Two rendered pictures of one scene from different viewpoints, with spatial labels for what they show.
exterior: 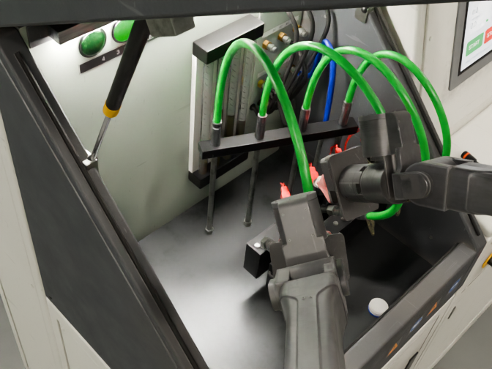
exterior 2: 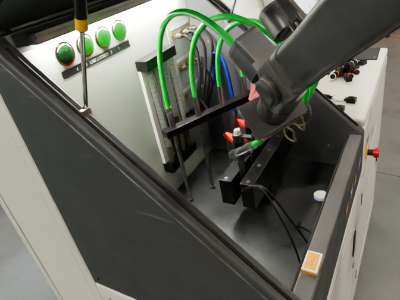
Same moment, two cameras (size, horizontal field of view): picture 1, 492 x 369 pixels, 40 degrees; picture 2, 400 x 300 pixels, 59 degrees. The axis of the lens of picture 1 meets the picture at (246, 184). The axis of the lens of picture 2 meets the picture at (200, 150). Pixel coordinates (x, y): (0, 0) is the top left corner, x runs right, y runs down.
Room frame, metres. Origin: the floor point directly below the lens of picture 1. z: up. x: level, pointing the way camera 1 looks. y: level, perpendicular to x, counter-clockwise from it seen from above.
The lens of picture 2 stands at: (0.02, 0.08, 1.54)
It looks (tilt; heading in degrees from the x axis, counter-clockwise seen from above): 30 degrees down; 355
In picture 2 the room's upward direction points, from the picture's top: 12 degrees counter-clockwise
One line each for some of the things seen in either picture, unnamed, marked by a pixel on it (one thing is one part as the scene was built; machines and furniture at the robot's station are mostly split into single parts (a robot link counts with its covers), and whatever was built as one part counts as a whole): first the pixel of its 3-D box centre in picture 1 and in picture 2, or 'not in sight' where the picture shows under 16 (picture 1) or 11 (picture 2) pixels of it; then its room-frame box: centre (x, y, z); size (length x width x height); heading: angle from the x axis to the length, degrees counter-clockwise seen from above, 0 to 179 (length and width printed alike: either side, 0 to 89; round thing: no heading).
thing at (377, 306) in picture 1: (378, 307); (320, 196); (0.77, -0.30, 0.84); 0.04 x 0.04 x 0.01
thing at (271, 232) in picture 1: (317, 236); (261, 169); (0.88, -0.16, 0.91); 0.34 x 0.10 x 0.15; 140
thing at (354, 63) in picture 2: not in sight; (349, 66); (1.26, -0.67, 1.01); 0.23 x 0.11 x 0.06; 140
